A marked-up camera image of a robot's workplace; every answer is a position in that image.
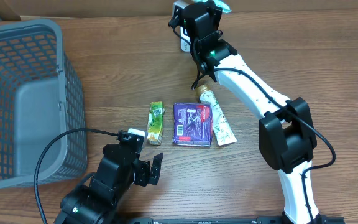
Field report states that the green yellow snack packet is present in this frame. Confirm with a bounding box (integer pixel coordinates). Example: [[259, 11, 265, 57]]
[[147, 101, 165, 146]]

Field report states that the purple Carefree pad packet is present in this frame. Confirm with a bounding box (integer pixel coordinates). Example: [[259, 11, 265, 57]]
[[173, 103, 213, 147]]

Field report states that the white tube gold cap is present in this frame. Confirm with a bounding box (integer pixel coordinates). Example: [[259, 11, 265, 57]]
[[196, 85, 237, 146]]

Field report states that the teal tissue packet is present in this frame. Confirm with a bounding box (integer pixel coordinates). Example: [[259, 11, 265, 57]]
[[213, 0, 232, 14]]

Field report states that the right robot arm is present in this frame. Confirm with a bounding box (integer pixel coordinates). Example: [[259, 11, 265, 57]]
[[169, 1, 336, 223]]

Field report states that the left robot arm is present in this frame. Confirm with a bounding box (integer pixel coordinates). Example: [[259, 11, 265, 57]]
[[54, 129, 163, 224]]

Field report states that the white barcode scanner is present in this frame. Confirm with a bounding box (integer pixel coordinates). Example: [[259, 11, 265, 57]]
[[180, 27, 190, 52]]

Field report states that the grey plastic shopping basket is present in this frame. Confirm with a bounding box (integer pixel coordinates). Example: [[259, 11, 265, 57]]
[[0, 19, 88, 189]]

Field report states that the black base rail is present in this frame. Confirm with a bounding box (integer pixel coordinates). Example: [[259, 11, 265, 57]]
[[124, 216, 346, 224]]

